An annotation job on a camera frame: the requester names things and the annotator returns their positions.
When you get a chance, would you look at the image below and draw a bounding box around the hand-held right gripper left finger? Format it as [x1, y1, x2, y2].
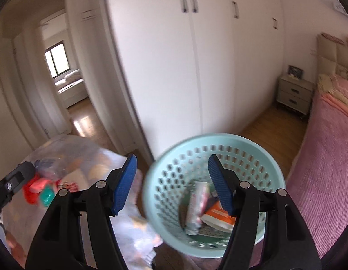
[25, 154, 138, 270]

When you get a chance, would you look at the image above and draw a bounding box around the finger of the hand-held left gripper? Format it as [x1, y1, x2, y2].
[0, 162, 36, 217]

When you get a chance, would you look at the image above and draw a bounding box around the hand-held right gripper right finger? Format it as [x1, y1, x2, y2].
[208, 154, 323, 270]

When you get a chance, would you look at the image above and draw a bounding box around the light teal perforated basket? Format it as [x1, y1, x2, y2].
[142, 133, 287, 258]

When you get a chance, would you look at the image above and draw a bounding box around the clear plastic bag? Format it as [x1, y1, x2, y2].
[0, 134, 164, 270]

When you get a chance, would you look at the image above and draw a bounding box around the red snack packet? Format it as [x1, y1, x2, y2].
[23, 174, 55, 205]

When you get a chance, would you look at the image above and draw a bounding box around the orange and white carton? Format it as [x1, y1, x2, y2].
[201, 200, 236, 232]

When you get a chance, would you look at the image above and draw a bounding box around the white squeeze tube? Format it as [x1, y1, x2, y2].
[185, 181, 212, 236]

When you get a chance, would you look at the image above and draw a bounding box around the teal packet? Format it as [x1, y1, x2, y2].
[39, 187, 55, 208]

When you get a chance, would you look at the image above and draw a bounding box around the white box with red print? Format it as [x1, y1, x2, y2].
[57, 171, 88, 193]

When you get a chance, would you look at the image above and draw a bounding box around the white sofa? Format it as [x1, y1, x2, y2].
[54, 69, 89, 109]

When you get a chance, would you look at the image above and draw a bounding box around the pink blanket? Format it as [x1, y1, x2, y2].
[285, 77, 348, 261]

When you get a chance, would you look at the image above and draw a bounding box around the white wardrobe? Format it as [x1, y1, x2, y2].
[64, 0, 285, 159]

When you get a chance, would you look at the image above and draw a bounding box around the beige nightstand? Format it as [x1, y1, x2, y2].
[276, 74, 315, 119]

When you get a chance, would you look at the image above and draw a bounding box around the window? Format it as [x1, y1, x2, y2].
[44, 41, 71, 78]

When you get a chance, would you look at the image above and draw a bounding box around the cream knitted throw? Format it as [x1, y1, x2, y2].
[316, 74, 348, 106]

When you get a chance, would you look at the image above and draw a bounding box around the beige padded headboard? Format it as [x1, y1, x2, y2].
[315, 33, 348, 83]

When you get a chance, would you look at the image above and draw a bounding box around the dark picture frame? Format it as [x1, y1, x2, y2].
[288, 65, 304, 79]

